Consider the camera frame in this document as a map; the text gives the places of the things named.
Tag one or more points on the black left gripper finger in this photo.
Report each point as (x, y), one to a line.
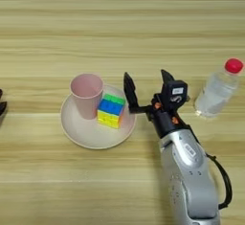
(2, 107)

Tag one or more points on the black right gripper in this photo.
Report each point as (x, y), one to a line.
(166, 122)

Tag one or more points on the clear bottle with red cap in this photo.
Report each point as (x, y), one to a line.
(217, 91)

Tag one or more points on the pink plastic cup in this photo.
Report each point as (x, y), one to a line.
(86, 91)

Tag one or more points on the colourful puzzle cube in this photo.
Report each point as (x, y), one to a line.
(111, 112)

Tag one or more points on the beige round plate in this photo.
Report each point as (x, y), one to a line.
(86, 133)

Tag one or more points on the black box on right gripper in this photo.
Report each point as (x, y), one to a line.
(175, 94)

